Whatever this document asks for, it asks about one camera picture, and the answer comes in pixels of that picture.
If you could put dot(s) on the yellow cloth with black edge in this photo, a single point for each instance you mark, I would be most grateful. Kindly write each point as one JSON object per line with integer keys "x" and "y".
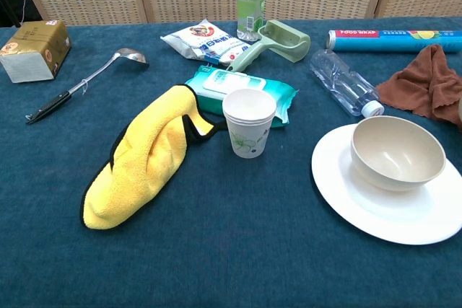
{"x": 144, "y": 163}

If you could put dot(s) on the beige bowl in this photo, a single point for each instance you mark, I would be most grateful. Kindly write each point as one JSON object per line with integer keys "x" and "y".
{"x": 397, "y": 145}
{"x": 397, "y": 186}

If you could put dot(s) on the clear empty water bottle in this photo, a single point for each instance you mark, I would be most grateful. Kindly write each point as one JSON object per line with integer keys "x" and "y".
{"x": 341, "y": 79}

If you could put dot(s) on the clear bottle with green label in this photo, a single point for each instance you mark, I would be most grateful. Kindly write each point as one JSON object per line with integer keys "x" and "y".
{"x": 250, "y": 8}

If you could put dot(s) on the blue plastic food wrap box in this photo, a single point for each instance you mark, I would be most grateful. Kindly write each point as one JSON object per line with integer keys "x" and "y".
{"x": 379, "y": 39}

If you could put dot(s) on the paper cup with green print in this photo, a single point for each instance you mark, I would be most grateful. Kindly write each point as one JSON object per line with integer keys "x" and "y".
{"x": 249, "y": 140}

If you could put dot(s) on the white printed powder bag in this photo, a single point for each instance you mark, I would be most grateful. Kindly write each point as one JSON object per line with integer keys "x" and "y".
{"x": 200, "y": 39}

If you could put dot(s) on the brown cloth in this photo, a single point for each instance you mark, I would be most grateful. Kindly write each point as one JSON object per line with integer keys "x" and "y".
{"x": 429, "y": 84}

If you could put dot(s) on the white round plate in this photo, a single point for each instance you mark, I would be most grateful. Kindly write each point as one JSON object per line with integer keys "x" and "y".
{"x": 361, "y": 210}

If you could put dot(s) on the gold carton box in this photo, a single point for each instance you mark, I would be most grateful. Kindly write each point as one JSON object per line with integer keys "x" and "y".
{"x": 34, "y": 46}

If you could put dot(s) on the teal wet wipes pack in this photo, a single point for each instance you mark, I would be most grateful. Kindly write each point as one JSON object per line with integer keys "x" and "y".
{"x": 227, "y": 81}

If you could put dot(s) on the blue table cloth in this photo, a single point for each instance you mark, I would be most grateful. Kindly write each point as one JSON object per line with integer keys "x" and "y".
{"x": 216, "y": 250}

